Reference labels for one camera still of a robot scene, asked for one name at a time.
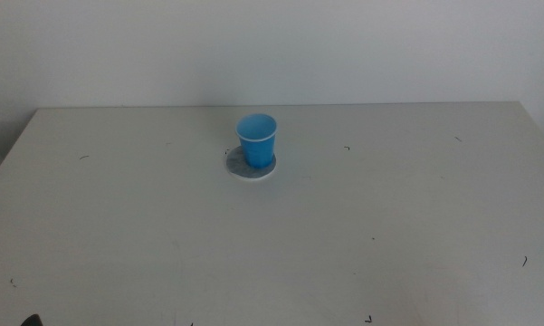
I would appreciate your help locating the blue plastic cup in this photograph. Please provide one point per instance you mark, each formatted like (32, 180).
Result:
(257, 145)

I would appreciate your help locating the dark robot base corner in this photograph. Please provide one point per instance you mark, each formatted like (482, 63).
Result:
(31, 321)

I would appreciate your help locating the round grey cup mat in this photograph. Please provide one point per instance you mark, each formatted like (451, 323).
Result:
(238, 165)

